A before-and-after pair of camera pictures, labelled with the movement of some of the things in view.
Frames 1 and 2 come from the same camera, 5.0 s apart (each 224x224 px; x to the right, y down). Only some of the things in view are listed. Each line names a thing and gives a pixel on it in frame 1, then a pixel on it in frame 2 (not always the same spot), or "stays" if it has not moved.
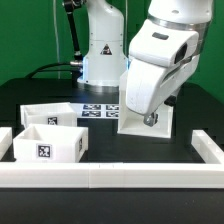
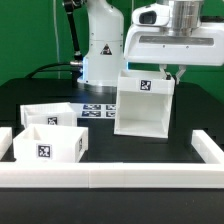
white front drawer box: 50,143 stays
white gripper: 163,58 → 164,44
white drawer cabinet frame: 132,123 stays
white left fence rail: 6,140 stays
